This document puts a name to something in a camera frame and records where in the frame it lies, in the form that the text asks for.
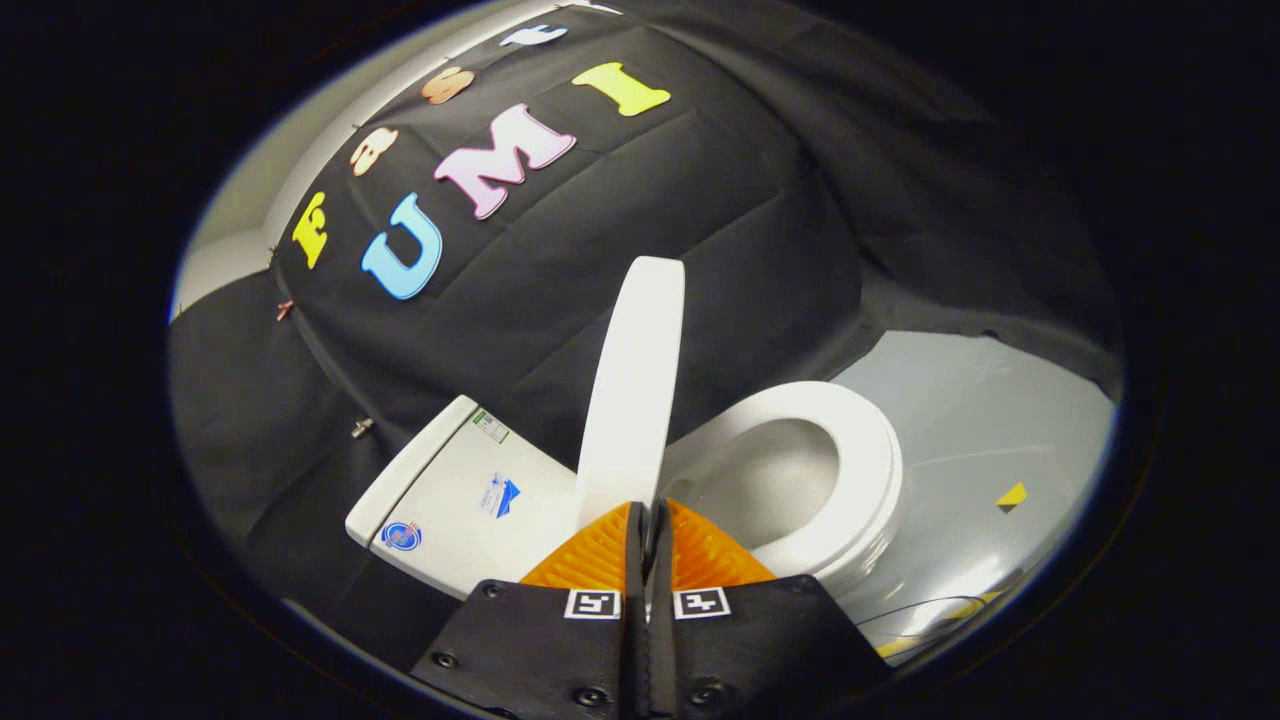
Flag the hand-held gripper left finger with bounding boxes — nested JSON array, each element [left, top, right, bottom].
[[410, 501, 644, 720]]

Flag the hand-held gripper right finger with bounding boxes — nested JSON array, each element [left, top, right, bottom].
[[646, 499, 892, 720]]

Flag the white toilet lid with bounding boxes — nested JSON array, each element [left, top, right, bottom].
[[576, 256, 688, 531]]

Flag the white toilet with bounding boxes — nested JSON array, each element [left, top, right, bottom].
[[345, 395, 906, 603]]

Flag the white toilet seat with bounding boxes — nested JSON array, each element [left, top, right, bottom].
[[662, 381, 906, 583]]

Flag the black backdrop cloth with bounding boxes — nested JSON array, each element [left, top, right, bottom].
[[168, 0, 1123, 671]]

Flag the black floor cable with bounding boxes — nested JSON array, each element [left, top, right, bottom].
[[860, 568, 1026, 641]]

